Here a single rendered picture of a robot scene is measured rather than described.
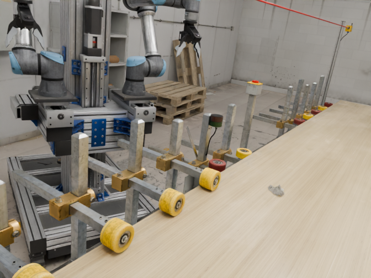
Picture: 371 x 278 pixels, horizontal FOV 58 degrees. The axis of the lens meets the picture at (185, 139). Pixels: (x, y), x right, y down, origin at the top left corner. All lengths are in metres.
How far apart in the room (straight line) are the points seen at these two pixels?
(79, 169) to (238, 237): 0.53
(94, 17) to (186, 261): 1.53
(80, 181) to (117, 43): 3.83
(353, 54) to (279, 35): 1.85
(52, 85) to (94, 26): 0.42
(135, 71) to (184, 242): 1.32
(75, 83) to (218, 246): 1.49
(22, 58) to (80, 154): 1.02
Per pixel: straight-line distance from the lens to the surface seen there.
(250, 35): 9.64
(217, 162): 1.58
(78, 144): 1.01
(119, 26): 4.76
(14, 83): 4.11
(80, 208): 1.05
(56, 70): 1.97
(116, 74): 4.83
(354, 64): 9.21
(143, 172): 1.27
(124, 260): 0.95
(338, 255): 1.16
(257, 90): 2.00
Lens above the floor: 1.51
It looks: 19 degrees down
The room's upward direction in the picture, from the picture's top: 7 degrees clockwise
